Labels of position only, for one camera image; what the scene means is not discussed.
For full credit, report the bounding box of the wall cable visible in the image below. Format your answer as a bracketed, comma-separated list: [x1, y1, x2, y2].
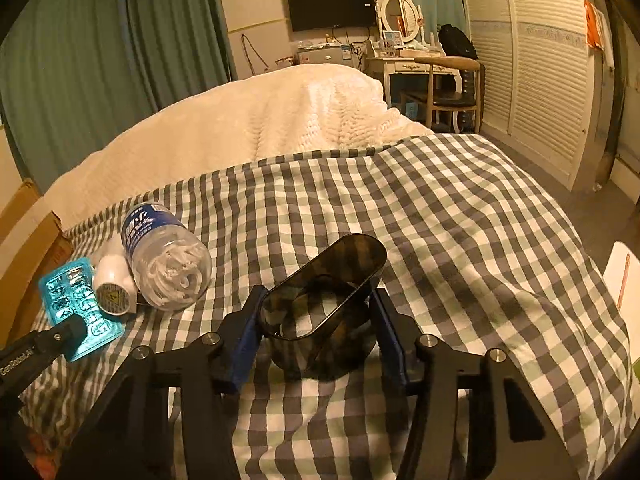
[241, 34, 273, 75]

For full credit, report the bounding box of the black bag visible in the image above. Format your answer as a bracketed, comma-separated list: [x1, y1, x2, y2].
[438, 23, 478, 59]

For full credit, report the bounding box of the dark tortoiseshell hair clip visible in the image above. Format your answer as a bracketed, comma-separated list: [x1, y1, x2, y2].
[259, 233, 388, 378]

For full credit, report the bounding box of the clear bottle with blue label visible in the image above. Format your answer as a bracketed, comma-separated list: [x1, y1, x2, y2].
[121, 201, 213, 309]

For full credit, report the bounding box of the teal blister pack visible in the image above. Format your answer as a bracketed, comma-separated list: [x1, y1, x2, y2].
[39, 257, 126, 363]

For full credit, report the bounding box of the white pill bottle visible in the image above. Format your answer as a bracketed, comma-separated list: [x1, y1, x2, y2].
[94, 255, 138, 316]

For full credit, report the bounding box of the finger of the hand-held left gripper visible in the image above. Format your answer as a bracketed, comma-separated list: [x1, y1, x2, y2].
[32, 316, 85, 361]

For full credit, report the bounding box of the black wall television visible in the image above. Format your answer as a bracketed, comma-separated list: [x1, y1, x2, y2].
[286, 0, 377, 32]

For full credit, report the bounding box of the white oval vanity mirror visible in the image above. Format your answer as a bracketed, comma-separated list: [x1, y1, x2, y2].
[380, 0, 426, 45]

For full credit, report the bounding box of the wooden chair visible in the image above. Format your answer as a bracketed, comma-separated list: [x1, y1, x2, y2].
[400, 56, 483, 133]

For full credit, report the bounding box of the checked bed sheet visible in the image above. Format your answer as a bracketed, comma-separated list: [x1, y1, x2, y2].
[20, 132, 636, 480]

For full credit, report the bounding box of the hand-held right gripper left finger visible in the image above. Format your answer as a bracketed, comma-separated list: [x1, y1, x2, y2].
[55, 285, 266, 480]

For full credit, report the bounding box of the small white fridge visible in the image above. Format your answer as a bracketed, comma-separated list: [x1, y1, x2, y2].
[297, 44, 366, 67]

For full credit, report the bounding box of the orange hanging cloth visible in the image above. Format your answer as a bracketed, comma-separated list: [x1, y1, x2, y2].
[584, 0, 606, 52]

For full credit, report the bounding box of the wide green curtain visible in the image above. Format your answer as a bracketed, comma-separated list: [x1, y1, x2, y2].
[0, 0, 238, 181]

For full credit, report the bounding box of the brown cardboard box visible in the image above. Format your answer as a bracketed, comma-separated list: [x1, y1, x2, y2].
[0, 178, 73, 346]

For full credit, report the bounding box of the white box with orange stripe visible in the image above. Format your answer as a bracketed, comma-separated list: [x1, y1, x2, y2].
[602, 241, 640, 331]

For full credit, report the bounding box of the white knitted blanket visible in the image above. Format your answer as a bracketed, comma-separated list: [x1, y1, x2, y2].
[42, 64, 436, 211]

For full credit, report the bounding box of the white louvered wardrobe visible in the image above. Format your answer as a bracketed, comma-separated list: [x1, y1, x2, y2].
[457, 0, 608, 191]

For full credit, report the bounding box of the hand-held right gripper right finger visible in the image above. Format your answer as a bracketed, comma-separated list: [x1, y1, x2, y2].
[370, 287, 583, 480]

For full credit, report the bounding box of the white dressing table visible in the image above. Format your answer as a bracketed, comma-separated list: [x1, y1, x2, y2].
[365, 47, 481, 128]

